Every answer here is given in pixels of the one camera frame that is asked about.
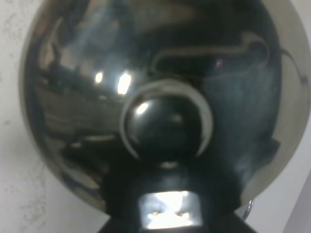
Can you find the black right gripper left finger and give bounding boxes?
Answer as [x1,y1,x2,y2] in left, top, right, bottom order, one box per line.
[98,211,141,233]

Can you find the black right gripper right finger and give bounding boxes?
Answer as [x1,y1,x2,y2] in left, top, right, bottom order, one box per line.
[202,208,256,233]

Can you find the stainless steel teapot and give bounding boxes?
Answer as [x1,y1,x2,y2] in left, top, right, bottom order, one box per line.
[19,0,311,233]

